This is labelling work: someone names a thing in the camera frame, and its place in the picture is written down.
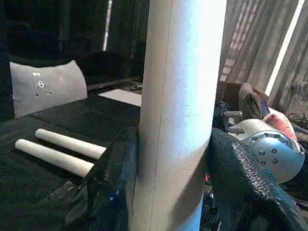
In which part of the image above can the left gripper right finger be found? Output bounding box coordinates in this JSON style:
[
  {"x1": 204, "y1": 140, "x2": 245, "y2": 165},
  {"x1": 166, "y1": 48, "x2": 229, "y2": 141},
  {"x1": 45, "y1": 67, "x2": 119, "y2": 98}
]
[{"x1": 206, "y1": 127, "x2": 308, "y2": 231}]

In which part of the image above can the brown fabric bundle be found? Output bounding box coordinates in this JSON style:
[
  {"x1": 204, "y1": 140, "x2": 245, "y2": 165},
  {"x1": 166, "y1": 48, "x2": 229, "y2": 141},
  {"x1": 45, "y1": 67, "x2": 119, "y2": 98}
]
[{"x1": 237, "y1": 82, "x2": 268, "y2": 121}]

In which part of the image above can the grey pleated curtain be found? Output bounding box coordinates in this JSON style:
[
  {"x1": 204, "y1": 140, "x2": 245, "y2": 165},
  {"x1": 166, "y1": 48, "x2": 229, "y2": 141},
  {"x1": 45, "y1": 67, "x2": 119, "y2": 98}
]
[{"x1": 216, "y1": 0, "x2": 308, "y2": 116}]

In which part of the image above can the pink fabric bundle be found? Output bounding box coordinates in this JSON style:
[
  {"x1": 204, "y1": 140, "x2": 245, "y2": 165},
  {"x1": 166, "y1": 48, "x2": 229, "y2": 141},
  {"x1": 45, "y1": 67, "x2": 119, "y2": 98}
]
[{"x1": 261, "y1": 112, "x2": 298, "y2": 141}]

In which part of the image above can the black work mat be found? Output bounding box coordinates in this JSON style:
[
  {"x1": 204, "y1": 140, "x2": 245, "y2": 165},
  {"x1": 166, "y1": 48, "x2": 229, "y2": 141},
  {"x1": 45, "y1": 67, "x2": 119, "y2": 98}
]
[{"x1": 0, "y1": 92, "x2": 145, "y2": 231}]

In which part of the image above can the flat white board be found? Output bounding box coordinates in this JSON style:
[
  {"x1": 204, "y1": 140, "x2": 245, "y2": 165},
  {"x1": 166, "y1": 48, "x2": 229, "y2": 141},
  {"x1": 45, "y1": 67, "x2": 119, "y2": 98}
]
[{"x1": 98, "y1": 88, "x2": 143, "y2": 107}]

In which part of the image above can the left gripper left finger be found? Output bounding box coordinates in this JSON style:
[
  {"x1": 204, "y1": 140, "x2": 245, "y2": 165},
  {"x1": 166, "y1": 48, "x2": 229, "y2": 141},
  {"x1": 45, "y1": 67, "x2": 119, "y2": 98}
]
[{"x1": 64, "y1": 127, "x2": 143, "y2": 231}]

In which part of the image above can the white plastic table leg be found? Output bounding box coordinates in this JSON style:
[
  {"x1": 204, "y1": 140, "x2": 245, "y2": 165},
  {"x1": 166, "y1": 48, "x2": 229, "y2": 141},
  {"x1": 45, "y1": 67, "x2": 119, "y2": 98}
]
[
  {"x1": 35, "y1": 128, "x2": 107, "y2": 160},
  {"x1": 131, "y1": 0, "x2": 228, "y2": 231},
  {"x1": 14, "y1": 139, "x2": 95, "y2": 179}
]

